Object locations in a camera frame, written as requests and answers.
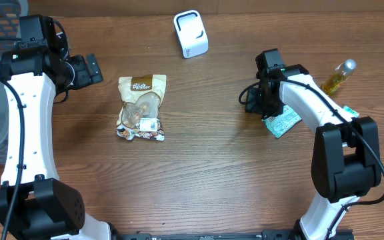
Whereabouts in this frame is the teal wet wipes packet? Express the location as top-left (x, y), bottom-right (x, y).
top-left (263, 105), bottom-right (301, 139)

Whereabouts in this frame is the brown white snack bag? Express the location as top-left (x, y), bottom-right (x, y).
top-left (116, 75), bottom-right (167, 141)

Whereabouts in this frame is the green tissue pack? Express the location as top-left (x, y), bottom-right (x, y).
top-left (343, 105), bottom-right (359, 118)

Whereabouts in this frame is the yellow Vim bottle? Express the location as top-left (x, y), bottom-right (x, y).
top-left (321, 59), bottom-right (357, 95)

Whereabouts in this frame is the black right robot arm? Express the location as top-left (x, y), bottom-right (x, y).
top-left (239, 49), bottom-right (384, 239)

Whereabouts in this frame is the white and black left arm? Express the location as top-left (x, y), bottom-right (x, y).
top-left (0, 15), bottom-right (117, 239)

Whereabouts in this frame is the white barcode scanner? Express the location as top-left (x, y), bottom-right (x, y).
top-left (173, 10), bottom-right (209, 59)

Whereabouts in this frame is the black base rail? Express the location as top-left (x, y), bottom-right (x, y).
top-left (111, 228), bottom-right (356, 240)

